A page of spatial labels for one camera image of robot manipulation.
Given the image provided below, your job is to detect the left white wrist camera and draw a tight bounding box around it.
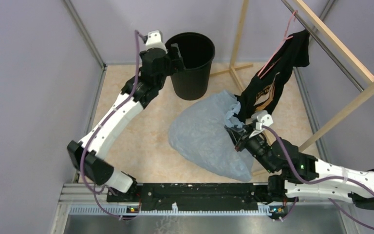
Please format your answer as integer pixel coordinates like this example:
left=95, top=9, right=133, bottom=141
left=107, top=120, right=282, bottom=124
left=145, top=30, right=168, bottom=53

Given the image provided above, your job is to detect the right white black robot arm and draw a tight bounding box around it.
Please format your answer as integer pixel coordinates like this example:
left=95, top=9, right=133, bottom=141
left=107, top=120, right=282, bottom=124
left=225, top=126, right=374, bottom=210

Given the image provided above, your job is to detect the metal clothes rail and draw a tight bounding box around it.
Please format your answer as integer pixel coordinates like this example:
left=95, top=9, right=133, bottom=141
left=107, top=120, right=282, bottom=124
left=281, top=0, right=364, bottom=92

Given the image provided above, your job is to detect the wooden clothes rack frame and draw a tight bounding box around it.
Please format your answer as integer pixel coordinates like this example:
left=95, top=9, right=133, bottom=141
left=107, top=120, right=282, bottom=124
left=209, top=0, right=374, bottom=177

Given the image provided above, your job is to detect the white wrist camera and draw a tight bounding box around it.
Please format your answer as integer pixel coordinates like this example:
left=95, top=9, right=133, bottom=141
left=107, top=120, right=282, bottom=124
left=145, top=30, right=168, bottom=53
left=249, top=110, right=274, bottom=138

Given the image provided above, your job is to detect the grey cable duct rail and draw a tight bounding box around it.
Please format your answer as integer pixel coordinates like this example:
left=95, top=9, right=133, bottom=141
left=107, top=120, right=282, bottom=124
left=69, top=203, right=272, bottom=216

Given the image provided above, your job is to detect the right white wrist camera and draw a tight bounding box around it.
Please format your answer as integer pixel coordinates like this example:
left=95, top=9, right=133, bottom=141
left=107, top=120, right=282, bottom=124
left=249, top=110, right=274, bottom=138

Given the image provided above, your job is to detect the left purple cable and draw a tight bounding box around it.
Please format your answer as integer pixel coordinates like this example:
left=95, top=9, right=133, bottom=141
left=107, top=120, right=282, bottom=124
left=79, top=30, right=147, bottom=221

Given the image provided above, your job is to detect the purple cable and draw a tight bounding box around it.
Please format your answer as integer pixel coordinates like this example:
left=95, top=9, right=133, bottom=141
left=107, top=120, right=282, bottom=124
left=79, top=30, right=147, bottom=221
left=262, top=125, right=374, bottom=234

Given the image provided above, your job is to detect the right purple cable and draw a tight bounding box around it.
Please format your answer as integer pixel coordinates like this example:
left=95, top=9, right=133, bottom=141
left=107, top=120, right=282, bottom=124
left=262, top=125, right=374, bottom=234

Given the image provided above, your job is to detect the black printed t-shirt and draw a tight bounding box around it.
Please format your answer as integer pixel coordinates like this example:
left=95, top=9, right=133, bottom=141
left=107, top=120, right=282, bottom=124
left=235, top=30, right=310, bottom=122

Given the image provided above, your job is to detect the light blue plastic trash bag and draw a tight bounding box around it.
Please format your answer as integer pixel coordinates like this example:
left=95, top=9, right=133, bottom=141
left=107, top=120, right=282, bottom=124
left=168, top=90, right=254, bottom=182

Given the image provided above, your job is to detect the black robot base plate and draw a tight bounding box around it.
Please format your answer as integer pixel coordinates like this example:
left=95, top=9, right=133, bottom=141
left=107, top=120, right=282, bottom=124
left=107, top=183, right=285, bottom=212

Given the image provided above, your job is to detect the pink clothes hanger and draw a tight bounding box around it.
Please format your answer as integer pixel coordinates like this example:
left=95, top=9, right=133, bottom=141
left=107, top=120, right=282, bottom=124
left=257, top=10, right=298, bottom=78

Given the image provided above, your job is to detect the black plastic trash bin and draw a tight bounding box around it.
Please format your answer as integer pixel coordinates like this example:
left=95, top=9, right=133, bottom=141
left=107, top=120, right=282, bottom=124
left=166, top=32, right=215, bottom=101

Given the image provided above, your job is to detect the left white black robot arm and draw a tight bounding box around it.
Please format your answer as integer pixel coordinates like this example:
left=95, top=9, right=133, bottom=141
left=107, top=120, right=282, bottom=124
left=67, top=43, right=185, bottom=202

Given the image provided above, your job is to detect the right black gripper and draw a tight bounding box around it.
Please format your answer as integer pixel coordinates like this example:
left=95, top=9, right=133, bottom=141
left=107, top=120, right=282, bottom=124
left=224, top=121, right=275, bottom=173

